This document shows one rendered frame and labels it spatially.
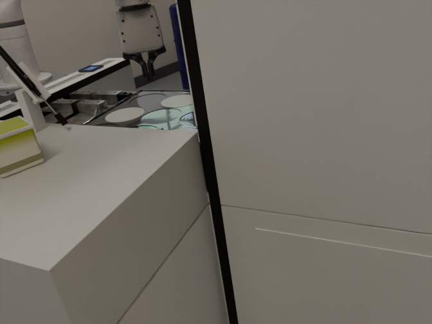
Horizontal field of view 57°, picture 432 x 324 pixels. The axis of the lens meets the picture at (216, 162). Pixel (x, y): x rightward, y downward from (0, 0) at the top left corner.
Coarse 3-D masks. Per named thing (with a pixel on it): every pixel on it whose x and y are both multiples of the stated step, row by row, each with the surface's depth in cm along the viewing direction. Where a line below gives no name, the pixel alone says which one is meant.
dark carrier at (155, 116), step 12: (144, 96) 113; (156, 96) 112; (168, 96) 110; (120, 108) 106; (144, 108) 104; (156, 108) 102; (168, 108) 101; (180, 108) 100; (192, 108) 99; (96, 120) 100; (132, 120) 97; (144, 120) 96; (156, 120) 95; (168, 120) 94; (180, 120) 93; (192, 120) 92
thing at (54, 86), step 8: (96, 64) 131; (104, 64) 131; (112, 64) 127; (80, 72) 124; (88, 72) 122; (96, 72) 121; (56, 80) 118; (64, 80) 118; (72, 80) 115; (48, 88) 112; (56, 88) 110; (0, 104) 103; (8, 104) 102; (16, 104) 101; (0, 112) 96; (8, 112) 95
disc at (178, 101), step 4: (172, 96) 109; (176, 96) 109; (180, 96) 108; (184, 96) 108; (188, 96) 108; (164, 100) 107; (168, 100) 107; (172, 100) 106; (176, 100) 106; (180, 100) 105; (184, 100) 105; (188, 100) 105; (164, 104) 104; (168, 104) 104; (172, 104) 103; (176, 104) 103; (180, 104) 103; (184, 104) 102; (188, 104) 102
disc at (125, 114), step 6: (126, 108) 106; (132, 108) 105; (138, 108) 104; (108, 114) 103; (114, 114) 102; (120, 114) 102; (126, 114) 101; (132, 114) 101; (138, 114) 100; (108, 120) 99; (114, 120) 98; (120, 120) 98; (126, 120) 97
